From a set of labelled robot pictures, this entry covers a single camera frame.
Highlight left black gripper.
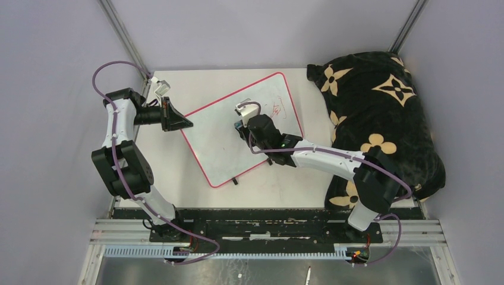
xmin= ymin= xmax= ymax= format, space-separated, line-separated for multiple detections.
xmin=134 ymin=97 xmax=194 ymax=132

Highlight red framed whiteboard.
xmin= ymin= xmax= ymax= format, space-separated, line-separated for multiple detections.
xmin=181 ymin=72 xmax=304 ymax=188

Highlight blue whiteboard eraser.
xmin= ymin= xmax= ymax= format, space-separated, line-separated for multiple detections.
xmin=234 ymin=121 xmax=244 ymax=131

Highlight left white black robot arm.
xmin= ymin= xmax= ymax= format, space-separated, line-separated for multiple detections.
xmin=92 ymin=88 xmax=194 ymax=242

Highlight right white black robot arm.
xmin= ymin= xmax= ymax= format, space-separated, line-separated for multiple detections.
xmin=234 ymin=115 xmax=402 ymax=242

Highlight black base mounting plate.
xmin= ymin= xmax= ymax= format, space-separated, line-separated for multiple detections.
xmin=111 ymin=207 xmax=424 ymax=253

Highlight black floral plush blanket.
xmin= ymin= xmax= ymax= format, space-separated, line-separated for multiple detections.
xmin=307 ymin=51 xmax=446 ymax=201

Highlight white marker pen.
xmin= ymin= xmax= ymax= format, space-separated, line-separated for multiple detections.
xmin=304 ymin=266 xmax=311 ymax=285

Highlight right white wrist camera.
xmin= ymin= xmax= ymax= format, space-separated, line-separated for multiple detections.
xmin=235 ymin=99 xmax=262 ymax=127

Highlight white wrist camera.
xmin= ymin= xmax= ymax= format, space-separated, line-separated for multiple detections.
xmin=235 ymin=99 xmax=262 ymax=127
xmin=151 ymin=77 xmax=171 ymax=98

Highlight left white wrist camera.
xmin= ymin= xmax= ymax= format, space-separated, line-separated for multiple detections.
xmin=151 ymin=77 xmax=171 ymax=98

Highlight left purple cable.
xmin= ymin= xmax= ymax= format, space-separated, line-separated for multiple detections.
xmin=92 ymin=60 xmax=221 ymax=266

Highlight left aluminium corner post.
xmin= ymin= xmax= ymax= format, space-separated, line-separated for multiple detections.
xmin=97 ymin=0 xmax=151 ymax=107

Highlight aluminium corner post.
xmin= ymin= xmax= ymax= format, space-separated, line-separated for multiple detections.
xmin=97 ymin=0 xmax=151 ymax=107
xmin=388 ymin=0 xmax=429 ymax=53

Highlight blue toothed cable duct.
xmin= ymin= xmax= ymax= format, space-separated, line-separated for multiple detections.
xmin=103 ymin=245 xmax=351 ymax=261

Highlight right aluminium corner post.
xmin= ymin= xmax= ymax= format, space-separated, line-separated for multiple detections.
xmin=388 ymin=0 xmax=429 ymax=53

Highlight aluminium frame rails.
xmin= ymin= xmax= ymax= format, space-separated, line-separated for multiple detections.
xmin=79 ymin=219 xmax=459 ymax=284

